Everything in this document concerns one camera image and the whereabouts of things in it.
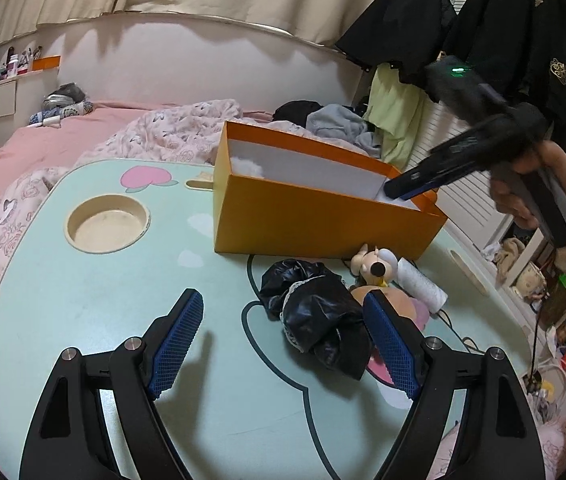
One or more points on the grey clothes pile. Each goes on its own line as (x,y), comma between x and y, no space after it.
(335,121)

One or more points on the pink bed sheet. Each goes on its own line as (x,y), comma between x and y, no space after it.
(62,145)

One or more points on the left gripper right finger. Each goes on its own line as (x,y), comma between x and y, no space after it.
(497,437)

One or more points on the black clothing on bed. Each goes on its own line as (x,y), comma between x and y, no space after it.
(296,112)

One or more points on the white fluffy pouch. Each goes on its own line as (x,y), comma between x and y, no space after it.
(246,168)

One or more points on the white drawer cabinet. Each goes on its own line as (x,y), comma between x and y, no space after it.
(22,96)

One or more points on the white tissue roll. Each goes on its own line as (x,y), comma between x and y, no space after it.
(420,287)

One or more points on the pink floral quilt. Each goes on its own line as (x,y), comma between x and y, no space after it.
(184,133)

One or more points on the yellow-green hanging garment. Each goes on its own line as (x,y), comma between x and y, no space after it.
(399,113)

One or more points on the striped folded clothes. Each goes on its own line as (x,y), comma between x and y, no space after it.
(68,100)

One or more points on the black satin frilly cloth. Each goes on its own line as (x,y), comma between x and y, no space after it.
(318,313)

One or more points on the person right hand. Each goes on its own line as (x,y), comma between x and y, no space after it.
(548,155)

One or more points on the tan plush bear toy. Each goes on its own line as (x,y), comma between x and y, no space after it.
(401,302)

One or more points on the mint cartoon lap table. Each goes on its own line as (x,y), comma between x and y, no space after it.
(245,404)

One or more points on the black hanging jacket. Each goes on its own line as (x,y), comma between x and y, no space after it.
(408,35)
(519,47)

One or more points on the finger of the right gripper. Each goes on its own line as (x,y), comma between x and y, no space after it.
(410,189)

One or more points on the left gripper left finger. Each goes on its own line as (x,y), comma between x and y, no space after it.
(68,438)

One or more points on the big-head doll keychain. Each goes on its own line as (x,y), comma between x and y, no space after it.
(374,266)

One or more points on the orange cardboard box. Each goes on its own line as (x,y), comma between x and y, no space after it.
(316,200)

